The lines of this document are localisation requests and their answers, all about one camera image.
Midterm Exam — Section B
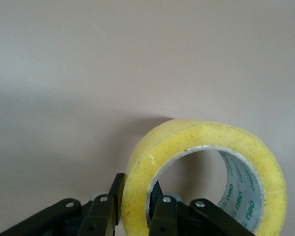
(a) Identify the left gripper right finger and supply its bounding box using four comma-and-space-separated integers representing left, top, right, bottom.
149, 180, 259, 236

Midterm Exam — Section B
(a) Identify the yellow tape roll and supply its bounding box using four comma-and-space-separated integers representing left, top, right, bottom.
122, 118, 288, 236

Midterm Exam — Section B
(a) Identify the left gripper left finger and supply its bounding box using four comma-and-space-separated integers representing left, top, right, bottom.
0, 173, 126, 236

